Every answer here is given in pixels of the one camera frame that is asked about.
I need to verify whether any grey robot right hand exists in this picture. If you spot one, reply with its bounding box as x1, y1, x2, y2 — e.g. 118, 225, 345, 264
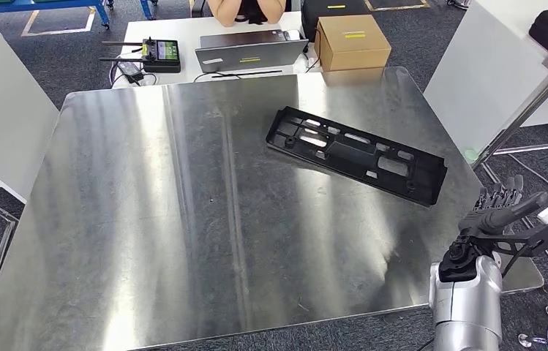
457, 174, 548, 239

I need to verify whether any black plastic frame part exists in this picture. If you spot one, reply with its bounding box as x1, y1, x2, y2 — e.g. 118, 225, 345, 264
265, 106, 449, 208

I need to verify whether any stainless steel workbench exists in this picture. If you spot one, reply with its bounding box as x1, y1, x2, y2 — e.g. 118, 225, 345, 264
0, 67, 546, 351

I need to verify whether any blue metal shelf rack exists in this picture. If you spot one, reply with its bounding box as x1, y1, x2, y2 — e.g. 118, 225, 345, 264
0, 0, 158, 31

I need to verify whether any white partition panel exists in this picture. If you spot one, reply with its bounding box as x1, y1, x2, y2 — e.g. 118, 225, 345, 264
422, 0, 548, 159
0, 31, 60, 205

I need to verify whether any brown cardboard box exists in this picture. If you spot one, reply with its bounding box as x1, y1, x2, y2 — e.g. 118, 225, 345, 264
313, 14, 393, 72

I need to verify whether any thin black rod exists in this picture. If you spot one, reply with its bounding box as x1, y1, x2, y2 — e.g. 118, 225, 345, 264
210, 69, 285, 80

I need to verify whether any grey laptop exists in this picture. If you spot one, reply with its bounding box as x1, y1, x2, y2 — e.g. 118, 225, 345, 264
194, 29, 309, 74

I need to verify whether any person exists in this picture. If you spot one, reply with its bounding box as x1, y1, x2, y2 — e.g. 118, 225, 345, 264
206, 0, 288, 29

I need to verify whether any black remote controller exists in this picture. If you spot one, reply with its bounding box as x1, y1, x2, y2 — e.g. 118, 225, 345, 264
99, 37, 181, 74

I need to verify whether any black power adapter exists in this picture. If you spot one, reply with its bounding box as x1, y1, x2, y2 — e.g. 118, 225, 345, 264
117, 60, 145, 83

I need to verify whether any black desk cable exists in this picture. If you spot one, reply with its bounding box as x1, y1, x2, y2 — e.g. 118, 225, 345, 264
108, 57, 159, 89

